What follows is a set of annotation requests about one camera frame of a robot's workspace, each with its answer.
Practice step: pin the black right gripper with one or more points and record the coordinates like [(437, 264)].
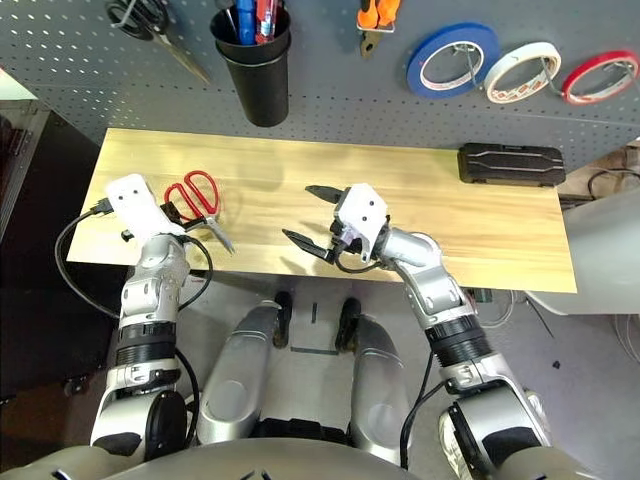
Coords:
[(345, 247)]

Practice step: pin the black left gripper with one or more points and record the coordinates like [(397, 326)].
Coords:
[(128, 235)]

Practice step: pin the white tape roll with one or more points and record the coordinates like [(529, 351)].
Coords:
[(492, 92)]

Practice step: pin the orange black pliers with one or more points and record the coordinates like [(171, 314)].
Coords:
[(385, 12)]

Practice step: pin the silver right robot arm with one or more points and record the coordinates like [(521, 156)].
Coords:
[(425, 280)]

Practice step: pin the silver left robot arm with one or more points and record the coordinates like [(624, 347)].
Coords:
[(155, 270)]

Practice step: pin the grey metal pegboard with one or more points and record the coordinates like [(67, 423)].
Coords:
[(340, 75)]

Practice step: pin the short black floor tape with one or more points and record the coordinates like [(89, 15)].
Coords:
[(314, 312)]

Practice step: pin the long black floor tape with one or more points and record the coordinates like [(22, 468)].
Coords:
[(314, 350)]

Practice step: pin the silver left robot leg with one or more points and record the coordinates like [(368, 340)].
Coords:
[(230, 380)]

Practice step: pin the silver robot leg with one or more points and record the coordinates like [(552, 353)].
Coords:
[(230, 380), (375, 380)]

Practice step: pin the silver right robot leg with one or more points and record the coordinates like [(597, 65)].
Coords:
[(375, 380)]

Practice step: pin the dark metal cabinet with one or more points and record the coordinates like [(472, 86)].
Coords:
[(20, 150)]

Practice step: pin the blue tape roll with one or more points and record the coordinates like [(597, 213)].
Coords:
[(415, 75)]

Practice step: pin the black power strip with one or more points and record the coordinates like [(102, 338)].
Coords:
[(482, 296)]

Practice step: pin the black plastic tool case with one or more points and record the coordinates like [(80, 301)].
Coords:
[(510, 165)]

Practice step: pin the red screwdriver with white print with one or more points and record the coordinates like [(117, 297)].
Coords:
[(276, 17)]

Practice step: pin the clear red-striped screwdriver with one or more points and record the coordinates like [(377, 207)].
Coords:
[(261, 20)]

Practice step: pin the white cabinet top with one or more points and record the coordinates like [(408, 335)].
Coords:
[(12, 87)]

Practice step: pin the silver blue-tape peg hook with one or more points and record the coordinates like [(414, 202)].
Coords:
[(472, 67)]

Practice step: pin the silver scissors peg hook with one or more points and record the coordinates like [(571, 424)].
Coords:
[(129, 9)]

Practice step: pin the grey robot torso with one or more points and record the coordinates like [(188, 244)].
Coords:
[(260, 462)]

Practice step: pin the silver double peg hook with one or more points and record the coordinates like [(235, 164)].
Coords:
[(552, 77)]

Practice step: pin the red tape roll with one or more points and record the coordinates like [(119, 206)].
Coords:
[(570, 90)]

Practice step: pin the white rounded furniture piece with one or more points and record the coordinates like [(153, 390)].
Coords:
[(600, 260)]

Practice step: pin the white sneaker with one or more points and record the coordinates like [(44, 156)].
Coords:
[(540, 410)]

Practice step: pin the silver red-tape peg hook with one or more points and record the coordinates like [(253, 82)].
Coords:
[(620, 67)]

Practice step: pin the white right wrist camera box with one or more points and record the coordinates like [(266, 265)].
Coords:
[(360, 210)]

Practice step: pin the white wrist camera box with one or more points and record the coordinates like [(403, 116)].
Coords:
[(135, 205), (360, 210)]

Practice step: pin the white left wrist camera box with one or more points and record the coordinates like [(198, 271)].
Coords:
[(135, 205)]

